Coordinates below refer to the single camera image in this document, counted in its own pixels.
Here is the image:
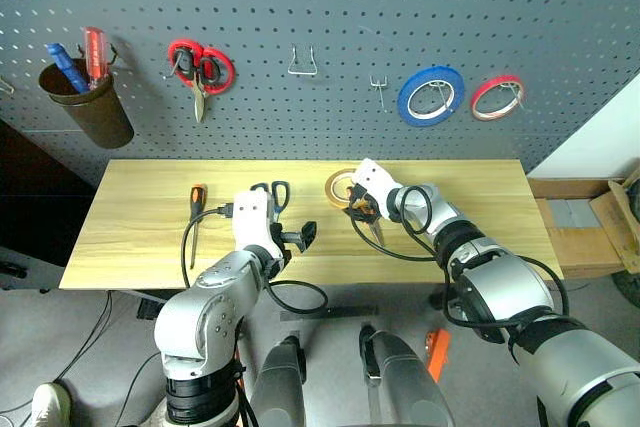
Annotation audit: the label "orange black pliers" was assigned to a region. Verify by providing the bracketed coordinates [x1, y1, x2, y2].
[349, 196, 387, 248]

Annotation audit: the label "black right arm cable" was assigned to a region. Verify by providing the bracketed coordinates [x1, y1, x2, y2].
[348, 185, 571, 343]

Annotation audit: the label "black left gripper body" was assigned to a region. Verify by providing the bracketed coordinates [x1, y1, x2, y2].
[270, 206, 302, 262]

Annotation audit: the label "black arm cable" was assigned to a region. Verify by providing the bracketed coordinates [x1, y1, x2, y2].
[348, 185, 571, 343]
[180, 202, 330, 319]

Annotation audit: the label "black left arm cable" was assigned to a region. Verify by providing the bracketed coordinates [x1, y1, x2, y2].
[180, 202, 330, 319]

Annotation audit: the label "grey perforated pegboard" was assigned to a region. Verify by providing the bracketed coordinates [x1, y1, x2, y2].
[0, 0, 640, 188]

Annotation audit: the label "black table foot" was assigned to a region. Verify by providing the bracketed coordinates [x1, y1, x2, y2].
[136, 289, 171, 321]

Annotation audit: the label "blue handled scissors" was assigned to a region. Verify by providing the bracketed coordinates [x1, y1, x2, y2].
[249, 180, 292, 223]

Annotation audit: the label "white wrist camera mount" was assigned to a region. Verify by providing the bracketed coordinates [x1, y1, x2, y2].
[349, 157, 404, 222]
[230, 190, 284, 261]

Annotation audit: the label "red handled screwdriver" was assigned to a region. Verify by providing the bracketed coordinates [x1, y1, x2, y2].
[82, 26, 110, 92]

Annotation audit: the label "red tape roll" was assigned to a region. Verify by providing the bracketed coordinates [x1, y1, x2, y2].
[469, 74, 527, 123]

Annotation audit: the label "silver double prong hook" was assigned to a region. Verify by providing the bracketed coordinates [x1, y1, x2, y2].
[369, 75, 389, 111]

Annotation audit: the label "yellow tape roll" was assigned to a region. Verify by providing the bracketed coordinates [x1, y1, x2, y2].
[324, 168, 359, 208]

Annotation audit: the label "blue tape roll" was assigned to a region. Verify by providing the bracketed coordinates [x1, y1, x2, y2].
[397, 65, 466, 128]

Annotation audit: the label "black round object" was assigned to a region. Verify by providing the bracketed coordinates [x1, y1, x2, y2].
[612, 271, 640, 308]

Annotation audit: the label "brown cardboard box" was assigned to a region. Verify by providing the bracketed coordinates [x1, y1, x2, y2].
[527, 177, 626, 281]

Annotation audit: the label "blue handled tool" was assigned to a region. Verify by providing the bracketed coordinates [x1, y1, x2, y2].
[45, 42, 91, 94]

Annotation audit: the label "silver wire pliers holder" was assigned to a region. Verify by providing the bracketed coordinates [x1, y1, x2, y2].
[287, 45, 320, 76]

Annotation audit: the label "black flat strip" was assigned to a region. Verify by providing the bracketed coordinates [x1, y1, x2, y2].
[279, 305, 380, 321]

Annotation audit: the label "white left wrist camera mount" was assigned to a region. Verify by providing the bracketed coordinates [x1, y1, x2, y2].
[230, 190, 284, 261]

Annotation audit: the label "red handled scissors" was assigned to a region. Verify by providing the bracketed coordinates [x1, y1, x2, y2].
[167, 38, 236, 124]

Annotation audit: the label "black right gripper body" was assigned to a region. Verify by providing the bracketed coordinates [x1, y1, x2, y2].
[348, 185, 381, 224]

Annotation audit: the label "orange black screwdriver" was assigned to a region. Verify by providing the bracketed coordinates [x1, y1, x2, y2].
[189, 183, 209, 269]

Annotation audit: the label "white shoe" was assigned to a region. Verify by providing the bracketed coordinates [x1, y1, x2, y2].
[30, 382, 73, 427]

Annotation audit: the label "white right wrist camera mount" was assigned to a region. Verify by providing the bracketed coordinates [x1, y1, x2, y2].
[349, 157, 404, 222]

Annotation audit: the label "grey rounded leg shell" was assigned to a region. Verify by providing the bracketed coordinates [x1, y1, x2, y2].
[249, 334, 307, 427]
[358, 324, 456, 427]

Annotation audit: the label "short orange clamp tool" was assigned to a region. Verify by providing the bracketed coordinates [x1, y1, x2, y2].
[424, 329, 451, 383]

